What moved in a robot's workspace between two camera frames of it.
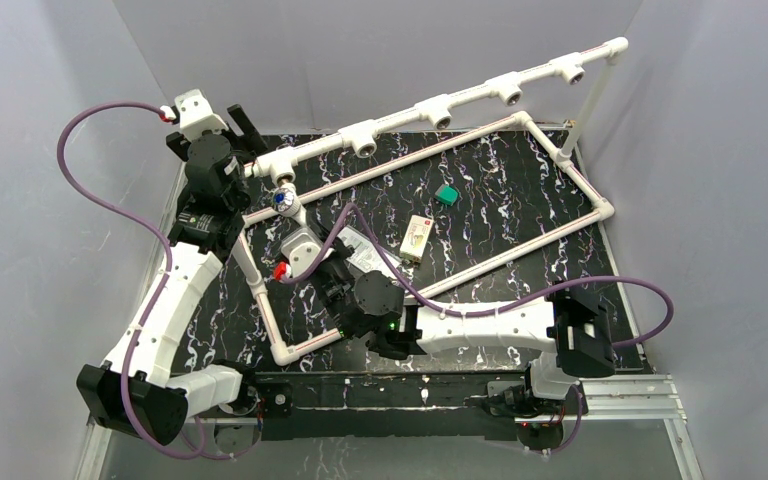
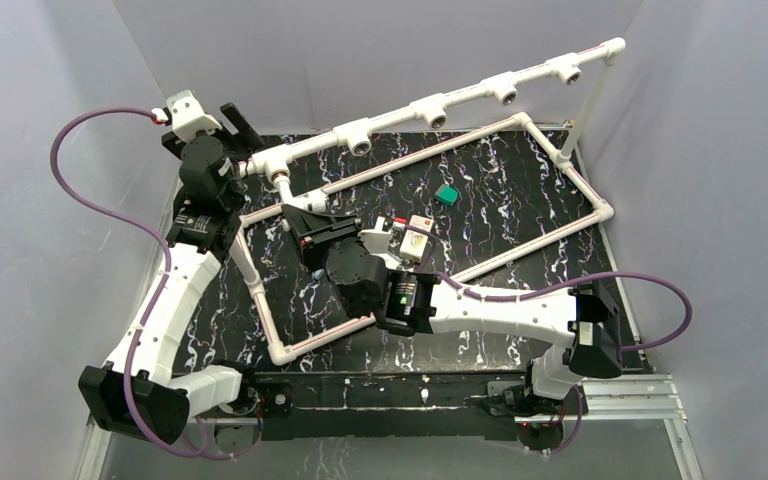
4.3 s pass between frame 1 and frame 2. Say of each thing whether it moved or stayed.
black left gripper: stayed
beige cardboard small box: stayed
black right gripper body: moved
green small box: stayed
